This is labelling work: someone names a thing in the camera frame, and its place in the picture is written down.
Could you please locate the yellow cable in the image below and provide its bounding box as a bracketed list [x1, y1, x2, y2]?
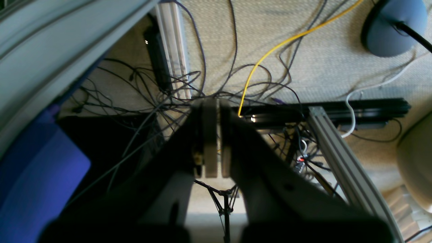
[238, 0, 364, 117]

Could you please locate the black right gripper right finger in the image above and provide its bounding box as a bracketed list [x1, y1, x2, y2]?
[220, 101, 395, 243]

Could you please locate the black extrusion bar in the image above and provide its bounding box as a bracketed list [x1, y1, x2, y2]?
[240, 98, 411, 131]

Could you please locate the black tripod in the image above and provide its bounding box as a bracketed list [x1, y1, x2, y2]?
[194, 180, 239, 243]

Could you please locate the round blue-grey stand base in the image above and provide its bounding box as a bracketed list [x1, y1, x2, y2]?
[360, 0, 431, 57]

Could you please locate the white cable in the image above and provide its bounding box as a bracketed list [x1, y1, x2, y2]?
[340, 51, 426, 139]

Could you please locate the beige round object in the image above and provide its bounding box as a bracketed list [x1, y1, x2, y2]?
[397, 112, 432, 213]

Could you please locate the aluminium frame profile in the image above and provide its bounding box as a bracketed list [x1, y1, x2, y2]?
[307, 107, 404, 243]

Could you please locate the blue sheet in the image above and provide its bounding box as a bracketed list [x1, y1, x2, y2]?
[0, 106, 91, 243]

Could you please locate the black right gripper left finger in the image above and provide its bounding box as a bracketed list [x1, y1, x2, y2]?
[40, 99, 218, 243]

